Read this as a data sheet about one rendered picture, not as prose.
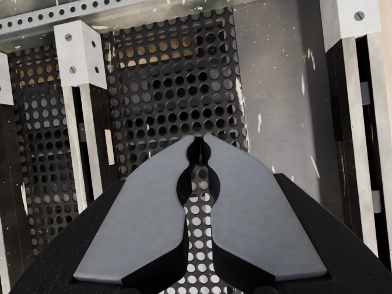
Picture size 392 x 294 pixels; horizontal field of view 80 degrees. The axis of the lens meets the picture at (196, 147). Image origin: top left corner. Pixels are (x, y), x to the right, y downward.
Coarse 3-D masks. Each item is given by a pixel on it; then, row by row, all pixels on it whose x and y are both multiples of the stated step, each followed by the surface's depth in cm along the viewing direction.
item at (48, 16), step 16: (80, 0) 48; (96, 0) 48; (112, 0) 47; (128, 0) 47; (144, 0) 46; (16, 16) 51; (32, 16) 50; (48, 16) 50; (64, 16) 49; (80, 16) 49; (0, 32) 52
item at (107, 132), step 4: (108, 132) 53; (108, 136) 53; (108, 140) 53; (108, 144) 52; (108, 148) 52; (112, 148) 54; (108, 152) 52; (112, 152) 53; (108, 156) 52; (112, 156) 53; (108, 160) 52; (112, 160) 53
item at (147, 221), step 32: (160, 160) 10; (192, 160) 12; (128, 192) 8; (160, 192) 8; (128, 224) 7; (160, 224) 7; (96, 256) 6; (128, 256) 6; (160, 256) 6; (160, 288) 7
